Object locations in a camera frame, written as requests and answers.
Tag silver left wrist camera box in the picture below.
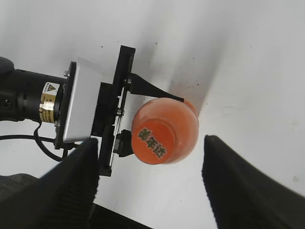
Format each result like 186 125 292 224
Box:
54 57 102 149

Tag orange bottle cap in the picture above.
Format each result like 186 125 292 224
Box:
131 119 177 165

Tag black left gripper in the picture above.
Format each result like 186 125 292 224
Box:
91 45 184 177

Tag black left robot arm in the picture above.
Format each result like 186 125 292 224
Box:
0 46 179 177

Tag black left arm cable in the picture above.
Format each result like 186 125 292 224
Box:
0 121 77 162

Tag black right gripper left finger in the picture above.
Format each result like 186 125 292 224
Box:
0 138 99 229

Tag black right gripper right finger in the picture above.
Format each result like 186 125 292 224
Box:
202 135 305 229

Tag orange soda plastic bottle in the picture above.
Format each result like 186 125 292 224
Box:
132 98 199 164

